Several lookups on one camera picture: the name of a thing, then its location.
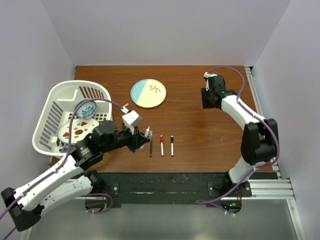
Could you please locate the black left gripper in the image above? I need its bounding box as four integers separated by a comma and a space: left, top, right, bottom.
101, 124, 150, 153

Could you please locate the purple pen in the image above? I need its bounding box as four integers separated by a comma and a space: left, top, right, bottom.
149, 130, 153, 157

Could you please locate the red marker pen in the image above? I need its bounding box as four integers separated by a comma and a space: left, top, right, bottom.
160, 135, 164, 157

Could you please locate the grey silver pen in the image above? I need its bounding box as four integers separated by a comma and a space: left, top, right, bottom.
170, 135, 174, 157

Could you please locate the white black-tip marker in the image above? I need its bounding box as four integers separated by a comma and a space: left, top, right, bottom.
144, 126, 150, 138

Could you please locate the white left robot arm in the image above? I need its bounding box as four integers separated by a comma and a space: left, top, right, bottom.
1, 120, 150, 232

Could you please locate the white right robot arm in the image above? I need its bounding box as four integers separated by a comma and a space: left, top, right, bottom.
201, 72, 279, 197

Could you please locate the cream and teal plate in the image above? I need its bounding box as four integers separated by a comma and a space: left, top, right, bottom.
130, 79, 167, 109

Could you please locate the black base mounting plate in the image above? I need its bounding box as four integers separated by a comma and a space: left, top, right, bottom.
85, 172, 252, 212

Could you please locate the watermelon patterned plate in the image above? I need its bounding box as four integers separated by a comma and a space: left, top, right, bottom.
57, 118, 99, 145

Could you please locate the blue patterned bowl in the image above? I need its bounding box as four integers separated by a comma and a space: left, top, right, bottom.
74, 100, 97, 119

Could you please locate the white plastic dish basket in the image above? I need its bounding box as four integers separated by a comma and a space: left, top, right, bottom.
32, 80, 111, 159

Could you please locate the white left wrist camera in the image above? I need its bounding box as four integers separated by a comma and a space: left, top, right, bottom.
122, 110, 142, 134

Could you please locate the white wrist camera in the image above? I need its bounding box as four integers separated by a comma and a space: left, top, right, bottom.
122, 110, 142, 134
203, 72, 212, 91

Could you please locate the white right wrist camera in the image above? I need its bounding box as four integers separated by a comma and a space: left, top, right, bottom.
203, 72, 212, 91

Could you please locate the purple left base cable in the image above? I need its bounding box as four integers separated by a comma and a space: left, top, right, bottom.
84, 191, 115, 215

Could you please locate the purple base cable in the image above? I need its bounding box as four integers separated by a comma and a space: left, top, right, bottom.
84, 191, 115, 215
196, 198, 236, 216

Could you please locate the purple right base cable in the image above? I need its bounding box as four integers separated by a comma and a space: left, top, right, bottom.
196, 198, 236, 216

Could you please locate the aluminium frame rail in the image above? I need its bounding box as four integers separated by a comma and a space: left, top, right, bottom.
244, 65, 296, 201

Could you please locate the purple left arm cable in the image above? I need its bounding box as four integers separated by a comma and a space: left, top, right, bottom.
0, 98, 128, 240

